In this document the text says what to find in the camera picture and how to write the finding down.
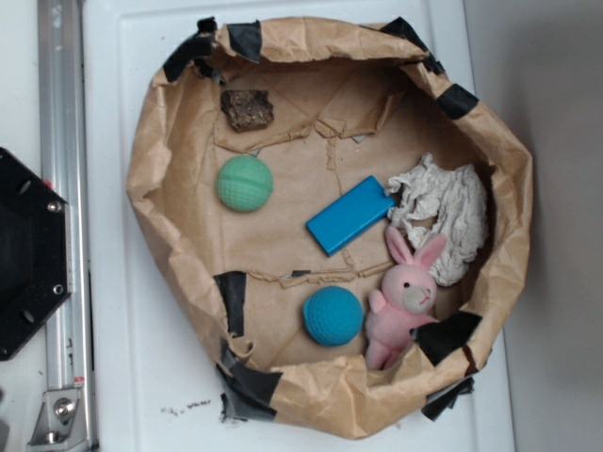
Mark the blue rectangular block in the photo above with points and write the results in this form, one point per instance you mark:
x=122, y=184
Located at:
x=350, y=215

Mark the brown rough rock block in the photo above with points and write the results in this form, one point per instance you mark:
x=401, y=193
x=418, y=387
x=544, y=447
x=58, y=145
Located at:
x=247, y=110

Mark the green dimpled ball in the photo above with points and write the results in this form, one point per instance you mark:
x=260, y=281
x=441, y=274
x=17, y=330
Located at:
x=244, y=183

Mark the blue dimpled ball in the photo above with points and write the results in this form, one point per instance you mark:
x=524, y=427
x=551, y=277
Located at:
x=333, y=316

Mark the pink plush bunny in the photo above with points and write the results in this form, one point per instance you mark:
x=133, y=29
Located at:
x=404, y=300

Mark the brown paper bag bin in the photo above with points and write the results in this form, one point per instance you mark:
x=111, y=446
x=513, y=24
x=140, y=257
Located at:
x=349, y=101

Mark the crumpled white cloth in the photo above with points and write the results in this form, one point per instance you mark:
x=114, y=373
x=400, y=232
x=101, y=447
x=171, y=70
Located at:
x=451, y=202

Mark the white plastic tray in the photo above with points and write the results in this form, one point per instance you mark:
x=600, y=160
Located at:
x=156, y=390

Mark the aluminium extrusion rail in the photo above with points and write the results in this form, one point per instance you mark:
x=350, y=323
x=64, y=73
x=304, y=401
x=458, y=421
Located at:
x=69, y=344

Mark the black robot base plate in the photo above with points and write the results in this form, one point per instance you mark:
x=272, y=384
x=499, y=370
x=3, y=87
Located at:
x=34, y=261

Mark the metal corner bracket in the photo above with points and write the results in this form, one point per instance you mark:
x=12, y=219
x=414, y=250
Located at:
x=61, y=425

